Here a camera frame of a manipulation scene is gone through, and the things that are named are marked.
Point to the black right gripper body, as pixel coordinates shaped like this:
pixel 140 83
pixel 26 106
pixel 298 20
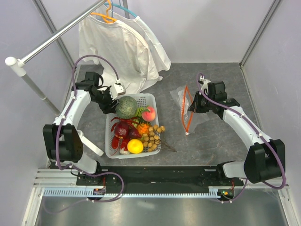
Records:
pixel 202 104

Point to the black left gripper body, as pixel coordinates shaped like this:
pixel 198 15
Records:
pixel 103 99

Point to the clear orange-zipper zip bag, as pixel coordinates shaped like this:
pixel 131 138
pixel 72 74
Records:
pixel 190 120

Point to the green netted melon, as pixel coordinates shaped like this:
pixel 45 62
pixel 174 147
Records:
pixel 126 108

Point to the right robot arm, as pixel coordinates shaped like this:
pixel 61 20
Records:
pixel 265 159

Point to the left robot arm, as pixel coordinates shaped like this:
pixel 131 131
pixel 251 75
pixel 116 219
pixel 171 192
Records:
pixel 63 141

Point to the green leafy vegetable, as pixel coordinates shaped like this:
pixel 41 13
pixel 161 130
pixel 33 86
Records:
pixel 137 119

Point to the white plastic basket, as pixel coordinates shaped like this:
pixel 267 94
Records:
pixel 143 100

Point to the red toy lobster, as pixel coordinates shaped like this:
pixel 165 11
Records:
pixel 117 143

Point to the pink peach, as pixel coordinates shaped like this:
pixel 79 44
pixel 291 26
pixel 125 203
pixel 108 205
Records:
pixel 149 114

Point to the white garlic bulb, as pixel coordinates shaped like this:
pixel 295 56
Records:
pixel 122 151

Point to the yellow lemon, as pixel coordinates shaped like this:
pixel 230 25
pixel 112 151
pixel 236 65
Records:
pixel 135 146

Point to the white t-shirt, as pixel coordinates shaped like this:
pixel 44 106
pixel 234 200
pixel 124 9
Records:
pixel 127 49

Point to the brown longan bunch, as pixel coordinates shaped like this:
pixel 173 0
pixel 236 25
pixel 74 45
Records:
pixel 154 139

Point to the orange clothes hanger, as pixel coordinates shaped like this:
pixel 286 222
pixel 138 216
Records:
pixel 107 18

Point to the blue clothes hanger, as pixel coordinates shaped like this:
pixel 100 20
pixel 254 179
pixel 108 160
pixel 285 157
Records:
pixel 123 6

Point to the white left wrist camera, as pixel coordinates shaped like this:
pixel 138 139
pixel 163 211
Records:
pixel 117 89

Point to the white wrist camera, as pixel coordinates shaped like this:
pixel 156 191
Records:
pixel 204 85
pixel 117 89

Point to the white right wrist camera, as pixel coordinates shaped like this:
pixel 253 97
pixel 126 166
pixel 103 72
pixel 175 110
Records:
pixel 204 85

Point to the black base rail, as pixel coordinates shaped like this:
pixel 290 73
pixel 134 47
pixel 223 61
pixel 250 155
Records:
pixel 170 178

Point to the blue-grey cable duct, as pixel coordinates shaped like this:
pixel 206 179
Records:
pixel 98 193

